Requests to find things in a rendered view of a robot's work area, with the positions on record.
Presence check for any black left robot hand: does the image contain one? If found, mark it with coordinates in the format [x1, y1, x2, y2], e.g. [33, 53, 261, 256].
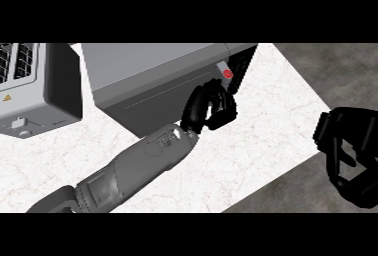
[178, 78, 239, 135]

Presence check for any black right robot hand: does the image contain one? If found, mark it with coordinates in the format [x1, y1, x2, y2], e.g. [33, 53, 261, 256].
[311, 106, 378, 210]

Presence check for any grey microwave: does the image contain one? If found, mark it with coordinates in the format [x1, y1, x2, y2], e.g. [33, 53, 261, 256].
[79, 43, 259, 139]

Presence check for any pale grey toaster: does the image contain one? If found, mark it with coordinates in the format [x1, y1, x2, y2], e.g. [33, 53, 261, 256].
[0, 43, 83, 140]

